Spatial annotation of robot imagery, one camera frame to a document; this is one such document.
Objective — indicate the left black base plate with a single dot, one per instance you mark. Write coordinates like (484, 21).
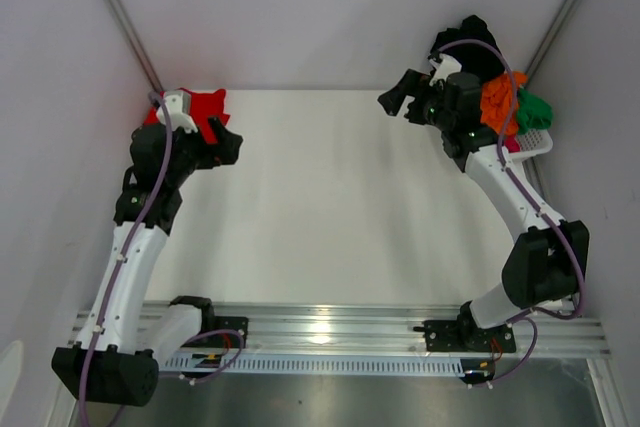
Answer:
(224, 332)

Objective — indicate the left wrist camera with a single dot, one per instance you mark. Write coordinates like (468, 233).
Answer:
(174, 110)

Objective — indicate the green t shirt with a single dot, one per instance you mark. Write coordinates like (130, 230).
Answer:
(533, 113)

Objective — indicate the left corner metal profile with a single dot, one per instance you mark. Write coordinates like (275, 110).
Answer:
(134, 42)

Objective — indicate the aluminium mounting rail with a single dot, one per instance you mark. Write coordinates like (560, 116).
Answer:
(389, 330)

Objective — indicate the white plastic basket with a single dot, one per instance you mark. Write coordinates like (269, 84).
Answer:
(531, 144)

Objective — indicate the right corner metal profile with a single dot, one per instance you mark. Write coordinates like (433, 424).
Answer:
(559, 22)

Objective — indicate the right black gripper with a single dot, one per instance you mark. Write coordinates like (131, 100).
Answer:
(417, 103)

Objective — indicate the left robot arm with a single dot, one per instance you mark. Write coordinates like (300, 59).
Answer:
(107, 362)

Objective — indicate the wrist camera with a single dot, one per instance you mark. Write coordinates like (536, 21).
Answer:
(443, 65)
(174, 110)

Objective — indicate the pink cloth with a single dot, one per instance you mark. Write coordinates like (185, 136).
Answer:
(512, 145)

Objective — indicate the slotted cable duct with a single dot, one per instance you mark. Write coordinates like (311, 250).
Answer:
(252, 363)

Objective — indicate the orange t shirt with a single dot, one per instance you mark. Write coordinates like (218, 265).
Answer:
(496, 103)

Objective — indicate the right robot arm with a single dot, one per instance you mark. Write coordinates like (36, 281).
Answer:
(548, 259)

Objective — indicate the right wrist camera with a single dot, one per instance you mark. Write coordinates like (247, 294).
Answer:
(443, 65)

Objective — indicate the black t shirt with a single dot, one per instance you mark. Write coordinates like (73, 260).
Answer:
(474, 58)

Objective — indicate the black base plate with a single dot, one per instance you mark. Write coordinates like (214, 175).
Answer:
(452, 336)
(224, 332)

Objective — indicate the corner metal profile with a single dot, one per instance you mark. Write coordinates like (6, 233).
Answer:
(134, 42)
(559, 22)

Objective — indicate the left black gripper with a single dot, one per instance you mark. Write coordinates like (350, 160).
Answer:
(213, 154)

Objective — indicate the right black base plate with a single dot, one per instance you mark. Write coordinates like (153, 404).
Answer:
(452, 336)

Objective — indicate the red t shirt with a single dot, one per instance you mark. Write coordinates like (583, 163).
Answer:
(205, 105)

